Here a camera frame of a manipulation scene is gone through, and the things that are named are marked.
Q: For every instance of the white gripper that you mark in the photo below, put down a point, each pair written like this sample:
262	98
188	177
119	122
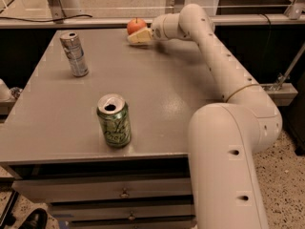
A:
157	30

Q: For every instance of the red apple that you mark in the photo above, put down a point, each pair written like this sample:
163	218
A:
135	24

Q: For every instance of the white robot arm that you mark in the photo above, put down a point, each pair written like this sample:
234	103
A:
222	136

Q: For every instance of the silver redbull can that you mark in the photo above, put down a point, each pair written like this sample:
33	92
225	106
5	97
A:
73	50

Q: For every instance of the green soda can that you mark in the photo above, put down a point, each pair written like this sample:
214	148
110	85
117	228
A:
113	114

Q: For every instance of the grey drawer cabinet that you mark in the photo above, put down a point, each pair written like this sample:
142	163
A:
52	142

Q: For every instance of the white object at left edge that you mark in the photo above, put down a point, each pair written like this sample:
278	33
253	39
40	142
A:
5	93

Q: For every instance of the metal railing frame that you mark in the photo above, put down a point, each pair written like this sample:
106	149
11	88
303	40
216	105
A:
117	13

